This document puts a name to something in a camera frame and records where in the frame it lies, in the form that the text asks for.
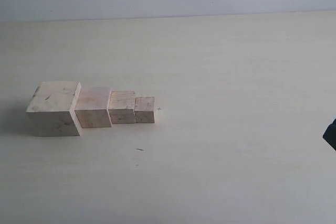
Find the smallest wooden cube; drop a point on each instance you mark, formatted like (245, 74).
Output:
(144, 110)

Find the third largest wooden cube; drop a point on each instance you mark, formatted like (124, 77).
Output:
(121, 107)

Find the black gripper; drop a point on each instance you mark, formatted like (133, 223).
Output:
(330, 135)

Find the second largest wooden cube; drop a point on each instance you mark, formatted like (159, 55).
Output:
(92, 107)

